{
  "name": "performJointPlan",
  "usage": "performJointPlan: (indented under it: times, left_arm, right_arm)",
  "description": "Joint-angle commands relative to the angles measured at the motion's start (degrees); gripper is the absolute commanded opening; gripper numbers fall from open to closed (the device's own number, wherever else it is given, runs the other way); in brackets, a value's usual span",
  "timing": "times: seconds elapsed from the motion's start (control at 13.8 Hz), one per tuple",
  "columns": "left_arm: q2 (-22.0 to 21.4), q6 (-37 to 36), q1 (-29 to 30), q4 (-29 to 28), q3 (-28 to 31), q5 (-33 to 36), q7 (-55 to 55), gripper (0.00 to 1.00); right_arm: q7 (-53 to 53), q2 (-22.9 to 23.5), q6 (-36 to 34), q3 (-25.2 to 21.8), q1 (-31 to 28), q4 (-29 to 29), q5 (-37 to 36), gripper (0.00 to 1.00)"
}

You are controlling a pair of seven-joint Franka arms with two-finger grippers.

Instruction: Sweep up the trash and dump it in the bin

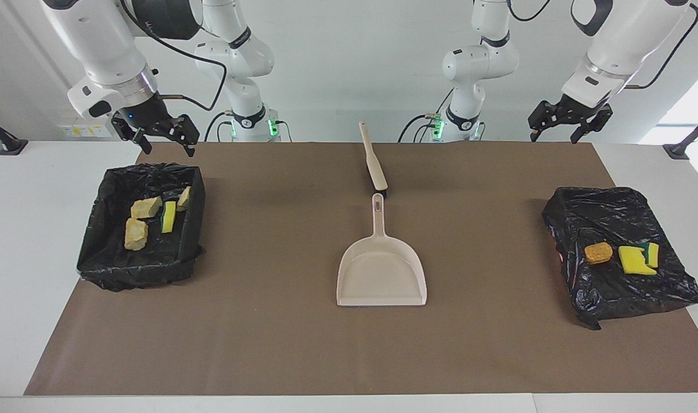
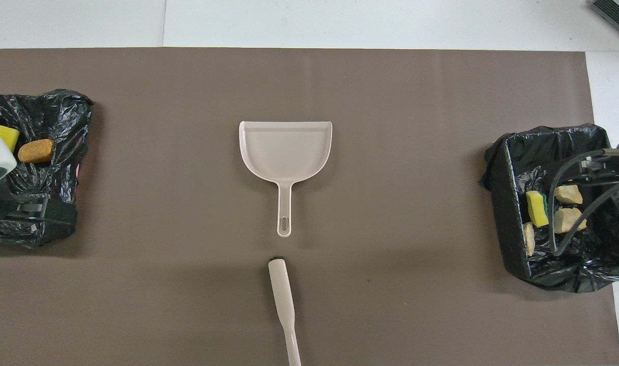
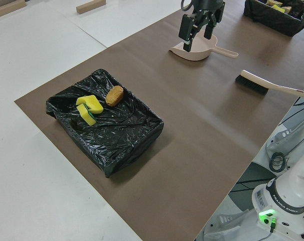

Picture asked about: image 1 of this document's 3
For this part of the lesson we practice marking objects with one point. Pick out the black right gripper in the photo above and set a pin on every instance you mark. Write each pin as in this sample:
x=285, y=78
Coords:
x=153, y=121

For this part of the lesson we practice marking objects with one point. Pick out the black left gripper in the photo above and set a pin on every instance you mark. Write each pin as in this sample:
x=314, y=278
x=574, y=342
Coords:
x=572, y=112

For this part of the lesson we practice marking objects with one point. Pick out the pale small bread piece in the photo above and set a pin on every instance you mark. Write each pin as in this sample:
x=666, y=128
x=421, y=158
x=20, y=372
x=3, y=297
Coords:
x=184, y=199

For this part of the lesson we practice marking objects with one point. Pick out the yellow sponge block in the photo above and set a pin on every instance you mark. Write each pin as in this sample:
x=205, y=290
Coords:
x=169, y=217

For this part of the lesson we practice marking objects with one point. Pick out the striped croissant piece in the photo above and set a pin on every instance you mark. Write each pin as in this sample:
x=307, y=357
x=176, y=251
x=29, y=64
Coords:
x=136, y=234

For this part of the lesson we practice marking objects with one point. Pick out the brown fried croquette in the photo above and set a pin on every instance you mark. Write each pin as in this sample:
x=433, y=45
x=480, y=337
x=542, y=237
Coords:
x=598, y=252

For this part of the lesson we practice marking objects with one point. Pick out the notched yellow sponge piece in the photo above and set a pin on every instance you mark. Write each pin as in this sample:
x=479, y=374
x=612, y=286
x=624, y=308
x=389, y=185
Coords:
x=632, y=261

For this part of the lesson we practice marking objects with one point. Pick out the green and yellow sponge piece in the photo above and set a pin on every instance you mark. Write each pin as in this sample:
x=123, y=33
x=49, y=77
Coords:
x=650, y=255

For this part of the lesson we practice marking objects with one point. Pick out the beige hand brush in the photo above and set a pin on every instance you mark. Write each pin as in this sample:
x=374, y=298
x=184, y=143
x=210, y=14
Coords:
x=375, y=169

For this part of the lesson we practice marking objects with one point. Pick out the beige plastic dustpan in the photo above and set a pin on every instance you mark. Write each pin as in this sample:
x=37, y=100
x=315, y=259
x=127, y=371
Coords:
x=380, y=275

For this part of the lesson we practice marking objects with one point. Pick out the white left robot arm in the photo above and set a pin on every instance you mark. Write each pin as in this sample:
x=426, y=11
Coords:
x=612, y=51

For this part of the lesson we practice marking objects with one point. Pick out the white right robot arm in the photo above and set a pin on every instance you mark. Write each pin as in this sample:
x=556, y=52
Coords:
x=108, y=51

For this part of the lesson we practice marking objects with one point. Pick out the open bin with black bag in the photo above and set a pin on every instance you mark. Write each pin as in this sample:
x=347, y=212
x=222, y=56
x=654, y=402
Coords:
x=153, y=258

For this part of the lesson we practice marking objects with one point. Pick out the bin covered by black bag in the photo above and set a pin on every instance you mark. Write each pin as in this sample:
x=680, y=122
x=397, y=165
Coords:
x=601, y=287

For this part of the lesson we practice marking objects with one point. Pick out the black clamp stand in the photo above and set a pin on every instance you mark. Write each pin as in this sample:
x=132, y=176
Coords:
x=678, y=150
x=10, y=146

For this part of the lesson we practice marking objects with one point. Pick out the brown paper table mat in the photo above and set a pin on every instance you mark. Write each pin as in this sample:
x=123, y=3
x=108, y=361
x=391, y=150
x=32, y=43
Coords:
x=268, y=344

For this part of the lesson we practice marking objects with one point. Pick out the white wall socket box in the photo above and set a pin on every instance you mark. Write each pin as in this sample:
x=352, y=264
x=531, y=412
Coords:
x=79, y=131

